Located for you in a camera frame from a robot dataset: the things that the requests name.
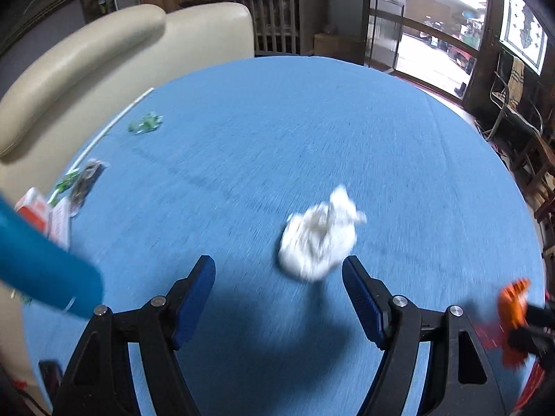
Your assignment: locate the wooden slatted crib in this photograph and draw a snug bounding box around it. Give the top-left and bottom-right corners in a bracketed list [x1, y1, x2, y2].
[225, 0, 328, 57]

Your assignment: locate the small cardboard box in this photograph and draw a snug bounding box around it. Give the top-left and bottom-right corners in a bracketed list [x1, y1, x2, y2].
[313, 32, 362, 59]

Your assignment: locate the brown mesh door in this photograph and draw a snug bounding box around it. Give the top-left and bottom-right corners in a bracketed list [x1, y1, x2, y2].
[362, 0, 408, 72]

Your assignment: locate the white paper card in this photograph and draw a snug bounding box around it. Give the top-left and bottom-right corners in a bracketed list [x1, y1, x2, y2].
[47, 197, 72, 250]

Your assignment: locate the orange wrapper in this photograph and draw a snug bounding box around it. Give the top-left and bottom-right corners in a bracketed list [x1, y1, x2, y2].
[496, 278, 532, 369]

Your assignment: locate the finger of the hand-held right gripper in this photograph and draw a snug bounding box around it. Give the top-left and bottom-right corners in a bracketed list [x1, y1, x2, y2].
[524, 303, 555, 327]
[507, 327, 555, 359]

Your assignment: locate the white tissue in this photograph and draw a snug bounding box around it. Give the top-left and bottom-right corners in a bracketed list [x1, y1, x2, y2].
[277, 184, 368, 281]

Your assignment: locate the dark foil wrapper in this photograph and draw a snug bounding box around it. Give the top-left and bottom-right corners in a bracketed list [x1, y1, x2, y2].
[69, 160, 109, 217]

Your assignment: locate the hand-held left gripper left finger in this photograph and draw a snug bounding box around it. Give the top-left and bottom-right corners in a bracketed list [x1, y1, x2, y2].
[52, 255, 216, 416]

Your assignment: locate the green crumpled wrapper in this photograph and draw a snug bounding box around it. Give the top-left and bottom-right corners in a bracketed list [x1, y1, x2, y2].
[54, 169, 83, 193]
[128, 112, 164, 135]

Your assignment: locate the black rectangular object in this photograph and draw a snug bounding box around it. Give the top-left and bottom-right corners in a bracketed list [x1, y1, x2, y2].
[38, 359, 63, 401]

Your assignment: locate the wooden chair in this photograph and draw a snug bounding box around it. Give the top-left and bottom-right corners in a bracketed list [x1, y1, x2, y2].
[509, 130, 555, 222]

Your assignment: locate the cream leather sofa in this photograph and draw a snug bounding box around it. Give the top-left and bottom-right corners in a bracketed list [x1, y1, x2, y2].
[0, 2, 254, 416]

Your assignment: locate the red plastic basket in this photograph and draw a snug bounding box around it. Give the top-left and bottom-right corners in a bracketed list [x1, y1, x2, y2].
[475, 321, 548, 412]

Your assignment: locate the teal bottle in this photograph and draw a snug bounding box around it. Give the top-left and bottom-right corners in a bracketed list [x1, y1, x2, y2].
[0, 191, 105, 318]

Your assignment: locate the white straw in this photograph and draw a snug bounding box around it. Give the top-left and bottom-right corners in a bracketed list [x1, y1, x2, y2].
[48, 87, 154, 206]

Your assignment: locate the metal frame chair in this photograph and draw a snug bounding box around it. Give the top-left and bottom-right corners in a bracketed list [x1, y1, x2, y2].
[477, 58, 547, 139]

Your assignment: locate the orange and white carton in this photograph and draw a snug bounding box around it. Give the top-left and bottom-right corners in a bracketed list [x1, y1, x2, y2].
[15, 187, 53, 232]

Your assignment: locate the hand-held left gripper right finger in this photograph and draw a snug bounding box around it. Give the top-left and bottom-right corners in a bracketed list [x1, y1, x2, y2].
[342, 255, 508, 416]

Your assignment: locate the patterned glass window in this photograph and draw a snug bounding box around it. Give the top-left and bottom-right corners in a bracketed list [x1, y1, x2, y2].
[498, 0, 548, 74]

